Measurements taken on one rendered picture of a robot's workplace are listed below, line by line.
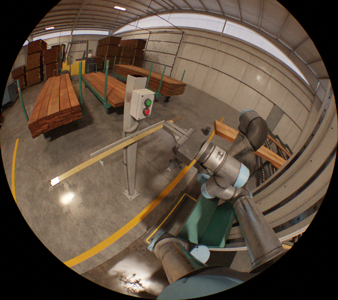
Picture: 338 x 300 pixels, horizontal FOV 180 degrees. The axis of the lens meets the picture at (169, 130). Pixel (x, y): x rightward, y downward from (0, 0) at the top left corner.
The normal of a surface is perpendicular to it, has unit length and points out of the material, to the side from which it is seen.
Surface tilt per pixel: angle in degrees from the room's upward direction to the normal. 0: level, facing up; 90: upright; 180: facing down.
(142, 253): 0
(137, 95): 90
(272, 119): 90
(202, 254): 7
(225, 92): 90
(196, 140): 18
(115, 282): 0
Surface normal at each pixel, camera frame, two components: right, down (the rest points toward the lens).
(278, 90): -0.53, 0.35
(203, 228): 0.26, -0.77
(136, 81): 0.76, 0.54
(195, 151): 0.07, -0.63
